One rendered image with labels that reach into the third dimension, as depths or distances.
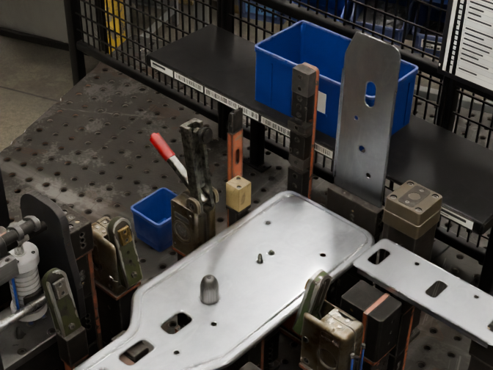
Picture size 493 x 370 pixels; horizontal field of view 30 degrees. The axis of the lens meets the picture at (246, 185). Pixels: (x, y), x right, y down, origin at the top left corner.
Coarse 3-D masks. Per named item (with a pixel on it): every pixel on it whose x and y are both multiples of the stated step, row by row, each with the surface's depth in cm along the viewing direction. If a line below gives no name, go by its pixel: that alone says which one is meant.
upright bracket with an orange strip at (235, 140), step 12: (240, 108) 164; (228, 120) 164; (240, 120) 165; (228, 132) 166; (240, 132) 167; (228, 144) 167; (240, 144) 168; (228, 156) 169; (240, 156) 170; (228, 168) 170; (240, 168) 172; (228, 180) 172; (228, 216) 177
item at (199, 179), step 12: (192, 120) 158; (180, 132) 157; (192, 132) 157; (204, 132) 155; (192, 144) 157; (204, 144) 159; (192, 156) 158; (204, 156) 161; (192, 168) 160; (204, 168) 162; (192, 180) 161; (204, 180) 164; (192, 192) 163; (204, 192) 166
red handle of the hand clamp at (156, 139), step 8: (152, 136) 166; (160, 136) 166; (160, 144) 165; (160, 152) 166; (168, 152) 165; (168, 160) 166; (176, 160) 166; (176, 168) 165; (184, 168) 166; (184, 176) 165
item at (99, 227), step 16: (96, 224) 158; (96, 240) 156; (96, 256) 159; (112, 256) 155; (96, 272) 161; (112, 272) 157; (96, 288) 165; (112, 288) 160; (128, 288) 162; (112, 304) 164; (128, 304) 164; (112, 320) 166; (128, 320) 166; (112, 336) 170
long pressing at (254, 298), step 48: (288, 192) 177; (240, 240) 166; (288, 240) 166; (336, 240) 166; (144, 288) 155; (192, 288) 156; (240, 288) 156; (288, 288) 156; (144, 336) 147; (192, 336) 147; (240, 336) 147
